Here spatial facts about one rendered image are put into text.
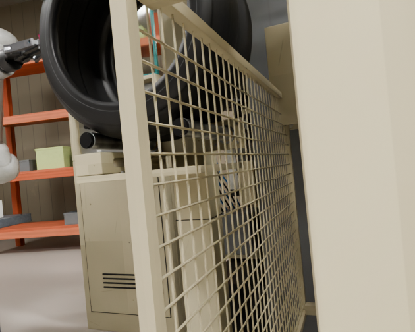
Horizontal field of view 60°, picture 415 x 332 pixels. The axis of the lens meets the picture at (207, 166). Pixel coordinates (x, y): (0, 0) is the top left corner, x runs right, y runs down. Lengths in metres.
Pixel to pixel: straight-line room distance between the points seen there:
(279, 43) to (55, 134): 5.13
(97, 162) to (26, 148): 5.34
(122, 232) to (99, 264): 0.23
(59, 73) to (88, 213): 1.07
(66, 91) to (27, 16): 5.65
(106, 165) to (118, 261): 1.00
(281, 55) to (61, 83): 0.62
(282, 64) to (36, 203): 5.46
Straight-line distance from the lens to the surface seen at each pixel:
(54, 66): 1.07
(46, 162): 4.51
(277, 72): 1.11
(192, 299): 1.35
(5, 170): 2.02
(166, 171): 0.87
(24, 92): 6.40
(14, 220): 1.96
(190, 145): 1.22
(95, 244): 1.99
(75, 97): 1.01
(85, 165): 1.01
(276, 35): 1.14
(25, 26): 6.64
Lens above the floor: 0.80
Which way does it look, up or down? level
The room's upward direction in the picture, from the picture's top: 5 degrees counter-clockwise
